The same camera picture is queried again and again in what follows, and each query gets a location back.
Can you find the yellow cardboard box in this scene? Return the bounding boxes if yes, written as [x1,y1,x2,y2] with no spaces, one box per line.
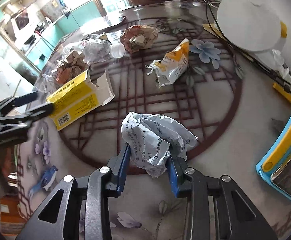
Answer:
[46,70,114,131]

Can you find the reddish brown wrapper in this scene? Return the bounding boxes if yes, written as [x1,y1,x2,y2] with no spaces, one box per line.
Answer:
[52,51,88,85]

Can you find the white printed paper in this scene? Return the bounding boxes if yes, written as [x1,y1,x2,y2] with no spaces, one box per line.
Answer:
[121,112,198,178]

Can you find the brown paper ball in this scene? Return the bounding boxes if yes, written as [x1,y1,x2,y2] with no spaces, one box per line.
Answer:
[120,25,158,54]

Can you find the yellow white snack bag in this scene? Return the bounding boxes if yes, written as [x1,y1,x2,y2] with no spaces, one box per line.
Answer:
[146,38,190,88]

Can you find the blue yellow plastic tray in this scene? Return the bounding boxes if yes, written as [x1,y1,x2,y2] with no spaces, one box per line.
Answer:
[256,116,291,201]

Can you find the black range hood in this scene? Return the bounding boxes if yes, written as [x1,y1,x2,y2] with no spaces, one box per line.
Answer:
[11,9,29,32]

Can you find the black smartphone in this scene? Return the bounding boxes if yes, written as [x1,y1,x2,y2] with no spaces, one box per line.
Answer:
[80,16,126,33]

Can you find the white round lamp base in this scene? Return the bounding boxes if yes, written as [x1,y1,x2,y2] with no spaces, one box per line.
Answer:
[216,0,282,53]

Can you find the black power cables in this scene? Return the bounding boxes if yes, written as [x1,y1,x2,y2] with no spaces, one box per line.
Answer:
[201,0,291,98]

